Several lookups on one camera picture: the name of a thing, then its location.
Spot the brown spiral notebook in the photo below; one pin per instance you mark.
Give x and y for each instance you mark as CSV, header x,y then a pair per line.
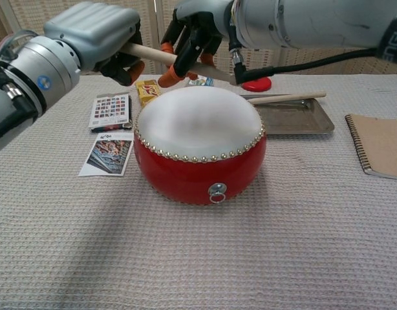
x,y
382,145

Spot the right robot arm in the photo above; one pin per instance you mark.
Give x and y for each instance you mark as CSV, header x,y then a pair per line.
x,y
315,22

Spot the red drum white skin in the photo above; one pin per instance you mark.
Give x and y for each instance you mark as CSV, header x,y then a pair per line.
x,y
198,135

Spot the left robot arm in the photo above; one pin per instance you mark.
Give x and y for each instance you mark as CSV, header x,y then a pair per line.
x,y
30,80

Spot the gold snack packet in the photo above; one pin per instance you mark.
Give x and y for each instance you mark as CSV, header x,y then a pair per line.
x,y
148,92

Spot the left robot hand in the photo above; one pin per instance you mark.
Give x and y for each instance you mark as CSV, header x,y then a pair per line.
x,y
95,32

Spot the woven folding screen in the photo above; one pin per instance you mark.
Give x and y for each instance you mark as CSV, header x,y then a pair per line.
x,y
24,16

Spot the red round disc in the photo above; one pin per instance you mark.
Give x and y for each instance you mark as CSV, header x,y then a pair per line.
x,y
258,85

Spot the rectangular metal tray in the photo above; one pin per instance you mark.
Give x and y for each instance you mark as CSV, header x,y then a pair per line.
x,y
295,117

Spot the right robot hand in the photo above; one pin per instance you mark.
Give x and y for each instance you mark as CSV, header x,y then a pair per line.
x,y
201,26

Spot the white picture card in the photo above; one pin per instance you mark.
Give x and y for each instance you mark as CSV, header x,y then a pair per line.
x,y
106,155

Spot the card box colourful squares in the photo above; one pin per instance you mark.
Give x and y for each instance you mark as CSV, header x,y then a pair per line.
x,y
109,109

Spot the beige woven tablecloth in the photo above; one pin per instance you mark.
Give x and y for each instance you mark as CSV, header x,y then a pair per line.
x,y
198,258

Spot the wooden drumstick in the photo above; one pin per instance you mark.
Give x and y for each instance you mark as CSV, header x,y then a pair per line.
x,y
153,55
289,97

